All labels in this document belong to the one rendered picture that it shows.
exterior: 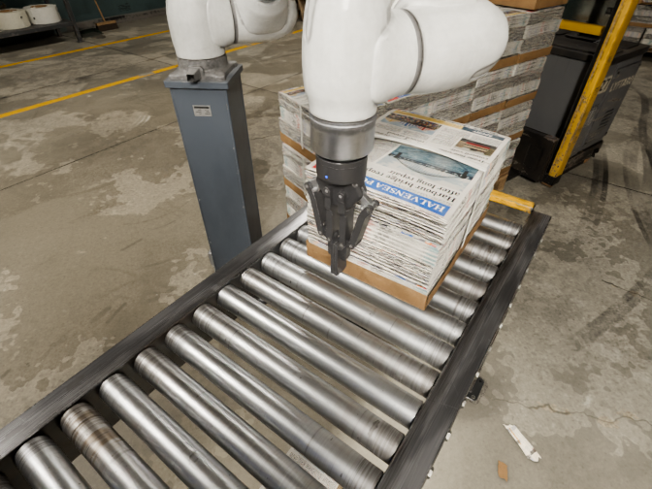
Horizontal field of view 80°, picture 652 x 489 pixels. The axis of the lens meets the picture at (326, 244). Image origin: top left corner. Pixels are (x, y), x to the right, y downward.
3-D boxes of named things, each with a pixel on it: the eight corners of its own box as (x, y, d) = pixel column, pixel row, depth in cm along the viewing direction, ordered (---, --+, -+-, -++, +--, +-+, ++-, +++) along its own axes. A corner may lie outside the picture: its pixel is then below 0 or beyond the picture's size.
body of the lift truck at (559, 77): (473, 145, 310) (504, 33, 258) (514, 128, 334) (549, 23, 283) (557, 181, 267) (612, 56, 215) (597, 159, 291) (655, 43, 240)
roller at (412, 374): (252, 277, 91) (250, 261, 87) (442, 386, 69) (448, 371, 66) (237, 289, 87) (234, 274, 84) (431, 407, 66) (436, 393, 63)
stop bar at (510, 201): (390, 162, 123) (390, 156, 121) (534, 209, 103) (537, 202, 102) (384, 166, 121) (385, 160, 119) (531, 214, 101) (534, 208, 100)
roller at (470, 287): (318, 223, 107) (319, 208, 104) (489, 300, 85) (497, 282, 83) (308, 231, 103) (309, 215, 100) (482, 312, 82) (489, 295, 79)
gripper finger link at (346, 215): (350, 180, 60) (358, 182, 59) (348, 237, 67) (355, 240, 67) (336, 191, 58) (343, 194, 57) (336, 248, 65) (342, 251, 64)
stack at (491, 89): (287, 241, 218) (275, 89, 164) (430, 179, 270) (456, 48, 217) (328, 280, 194) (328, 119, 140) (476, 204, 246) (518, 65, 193)
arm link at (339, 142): (335, 93, 57) (334, 132, 60) (294, 113, 51) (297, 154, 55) (389, 107, 52) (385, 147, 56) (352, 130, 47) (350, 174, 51)
